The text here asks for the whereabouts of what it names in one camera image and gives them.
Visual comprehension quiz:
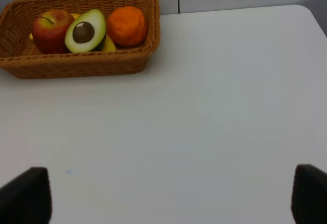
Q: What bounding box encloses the light brown wicker basket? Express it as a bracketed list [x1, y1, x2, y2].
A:
[1, 0, 160, 79]

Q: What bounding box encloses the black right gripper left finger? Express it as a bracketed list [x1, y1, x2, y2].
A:
[1, 167, 52, 224]

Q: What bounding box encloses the yellow banana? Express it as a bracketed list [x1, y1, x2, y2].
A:
[29, 13, 116, 52]

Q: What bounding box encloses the red apple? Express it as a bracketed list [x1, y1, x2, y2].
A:
[31, 9, 75, 54]

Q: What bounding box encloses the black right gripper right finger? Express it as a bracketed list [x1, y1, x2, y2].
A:
[291, 164, 326, 224]

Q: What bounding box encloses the halved avocado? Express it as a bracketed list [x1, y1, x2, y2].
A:
[64, 9, 106, 53]

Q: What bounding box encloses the orange tangerine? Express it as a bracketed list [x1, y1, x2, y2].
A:
[106, 6, 148, 47]

